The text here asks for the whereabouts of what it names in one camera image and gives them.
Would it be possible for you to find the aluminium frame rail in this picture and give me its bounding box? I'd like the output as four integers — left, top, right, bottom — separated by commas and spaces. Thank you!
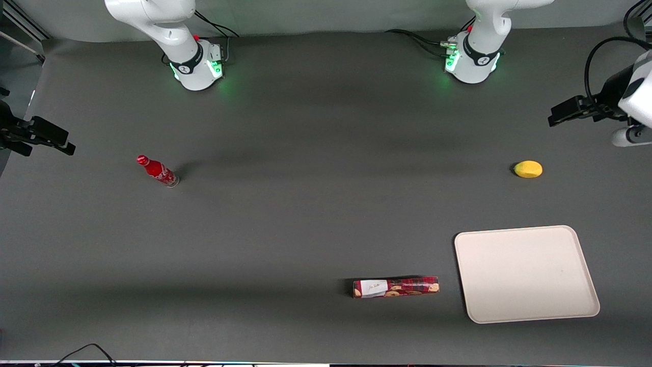
0, 0, 52, 64

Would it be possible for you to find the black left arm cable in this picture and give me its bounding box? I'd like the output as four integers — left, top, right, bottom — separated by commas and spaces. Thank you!
584, 36, 652, 109

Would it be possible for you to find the yellow lemon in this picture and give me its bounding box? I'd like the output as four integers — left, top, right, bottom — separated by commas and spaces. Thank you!
513, 160, 544, 179

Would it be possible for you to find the black left base cable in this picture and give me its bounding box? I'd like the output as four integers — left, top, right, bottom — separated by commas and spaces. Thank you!
384, 29, 451, 58

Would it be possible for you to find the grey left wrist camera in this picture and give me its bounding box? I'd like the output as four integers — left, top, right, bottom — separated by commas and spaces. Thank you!
613, 124, 652, 148

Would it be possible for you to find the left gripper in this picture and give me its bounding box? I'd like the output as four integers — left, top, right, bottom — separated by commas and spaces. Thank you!
548, 51, 652, 128

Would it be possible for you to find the cream plastic tray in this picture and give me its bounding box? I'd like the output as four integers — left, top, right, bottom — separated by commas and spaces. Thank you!
454, 225, 601, 325

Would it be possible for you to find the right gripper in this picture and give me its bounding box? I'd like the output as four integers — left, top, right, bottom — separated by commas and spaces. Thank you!
0, 88, 76, 158

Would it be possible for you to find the black right base cable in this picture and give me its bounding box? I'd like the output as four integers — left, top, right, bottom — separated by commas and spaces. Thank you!
193, 9, 240, 39

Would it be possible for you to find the red cola bottle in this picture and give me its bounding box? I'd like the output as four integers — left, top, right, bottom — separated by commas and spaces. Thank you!
136, 154, 180, 188

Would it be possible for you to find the red cookie box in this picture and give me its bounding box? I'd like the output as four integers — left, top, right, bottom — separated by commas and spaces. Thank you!
352, 276, 440, 299

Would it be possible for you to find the black base cable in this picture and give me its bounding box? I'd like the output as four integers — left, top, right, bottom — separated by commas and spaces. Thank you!
384, 29, 451, 58
193, 9, 240, 39

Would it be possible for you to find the black cable at table edge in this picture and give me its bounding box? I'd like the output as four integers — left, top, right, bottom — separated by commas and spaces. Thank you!
50, 343, 119, 367

